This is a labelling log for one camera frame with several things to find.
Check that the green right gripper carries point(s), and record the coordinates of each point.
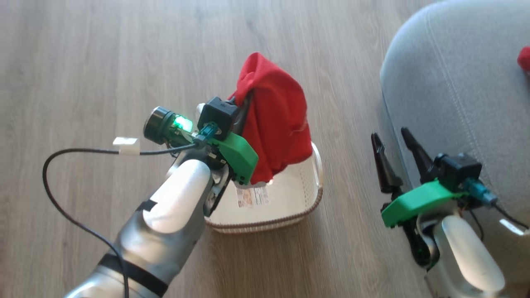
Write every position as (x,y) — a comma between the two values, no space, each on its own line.
(418,203)

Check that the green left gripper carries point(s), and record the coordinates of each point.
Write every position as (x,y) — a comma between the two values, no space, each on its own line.
(238,155)

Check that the plain red garment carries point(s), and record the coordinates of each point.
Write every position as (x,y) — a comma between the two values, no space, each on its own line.
(277,116)

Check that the red garment with white stripes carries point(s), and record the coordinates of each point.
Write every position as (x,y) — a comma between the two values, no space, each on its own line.
(525,58)

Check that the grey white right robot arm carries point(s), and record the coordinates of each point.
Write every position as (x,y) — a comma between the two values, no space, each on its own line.
(468,256)

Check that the printed basket label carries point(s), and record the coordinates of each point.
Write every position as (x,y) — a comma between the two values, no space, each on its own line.
(252,197)

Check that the white plastic laundry basket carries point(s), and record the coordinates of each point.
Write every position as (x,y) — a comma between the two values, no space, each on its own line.
(290,198)

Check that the grey fabric sofa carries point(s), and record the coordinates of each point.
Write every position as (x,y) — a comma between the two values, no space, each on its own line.
(455,82)

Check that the black cube left wrist camera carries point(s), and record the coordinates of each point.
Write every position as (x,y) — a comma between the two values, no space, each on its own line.
(217,116)

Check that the black cube wrist camera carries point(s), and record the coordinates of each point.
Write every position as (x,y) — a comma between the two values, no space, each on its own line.
(459,169)
(217,116)

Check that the black cube right wrist camera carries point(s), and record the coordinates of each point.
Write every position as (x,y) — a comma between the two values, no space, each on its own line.
(459,169)

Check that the black cylinder lens camera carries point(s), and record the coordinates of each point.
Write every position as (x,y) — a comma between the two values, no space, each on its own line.
(161,124)

